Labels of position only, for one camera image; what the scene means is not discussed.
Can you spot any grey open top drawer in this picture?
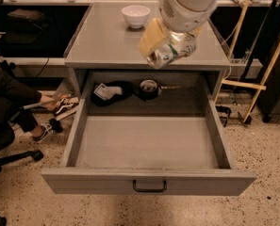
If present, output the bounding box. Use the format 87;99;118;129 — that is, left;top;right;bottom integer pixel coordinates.
41;71;256;196

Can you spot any black drawer handle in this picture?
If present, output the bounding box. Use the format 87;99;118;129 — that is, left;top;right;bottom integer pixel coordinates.
132;180;167;193

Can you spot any crushed 7up soda can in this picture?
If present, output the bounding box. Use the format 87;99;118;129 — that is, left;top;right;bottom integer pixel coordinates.
147;32;197;70

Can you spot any black tape roll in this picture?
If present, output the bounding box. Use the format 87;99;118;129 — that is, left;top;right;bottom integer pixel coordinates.
139;79;159;100

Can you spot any dark box on shelf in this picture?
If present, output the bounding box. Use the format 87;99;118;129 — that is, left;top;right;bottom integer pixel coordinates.
7;8;45;24

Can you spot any black office chair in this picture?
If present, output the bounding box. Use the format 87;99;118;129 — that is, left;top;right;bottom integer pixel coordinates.
0;124;44;226

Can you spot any seated person in black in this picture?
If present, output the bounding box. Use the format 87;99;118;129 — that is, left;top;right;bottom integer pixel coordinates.
0;70;78;142

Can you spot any grey cabinet with top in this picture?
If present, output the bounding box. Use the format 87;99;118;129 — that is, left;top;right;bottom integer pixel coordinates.
63;2;231;100

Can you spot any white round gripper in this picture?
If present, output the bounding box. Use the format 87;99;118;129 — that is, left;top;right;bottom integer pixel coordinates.
139;0;217;57

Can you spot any wooden frame stand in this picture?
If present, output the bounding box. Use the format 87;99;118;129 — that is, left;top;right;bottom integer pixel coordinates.
220;0;280;124

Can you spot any white ceramic bowl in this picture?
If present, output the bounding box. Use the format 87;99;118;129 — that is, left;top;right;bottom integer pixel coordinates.
122;5;150;28

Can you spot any black cloth with white tag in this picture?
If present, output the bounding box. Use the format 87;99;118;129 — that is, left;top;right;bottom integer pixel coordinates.
91;81;133;106

